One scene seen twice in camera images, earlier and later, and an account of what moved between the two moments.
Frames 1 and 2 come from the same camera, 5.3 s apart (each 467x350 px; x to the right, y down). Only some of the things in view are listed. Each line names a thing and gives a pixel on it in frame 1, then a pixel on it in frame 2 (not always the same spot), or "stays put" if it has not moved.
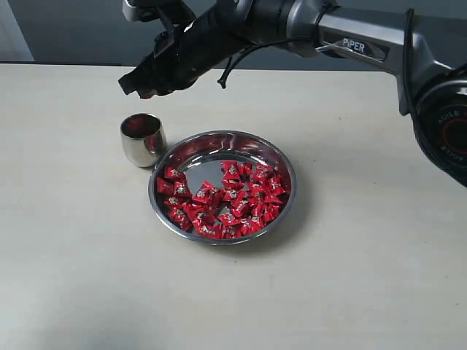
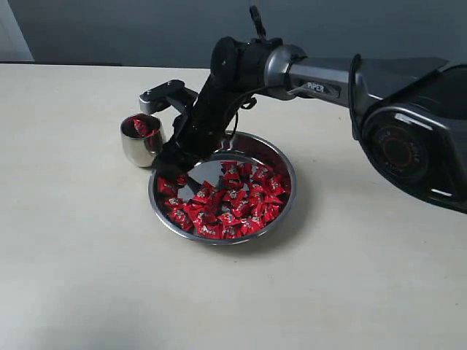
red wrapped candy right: [276, 185] stays put
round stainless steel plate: [221, 187] stays put
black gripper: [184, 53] to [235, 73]
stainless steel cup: [144, 140] stays put
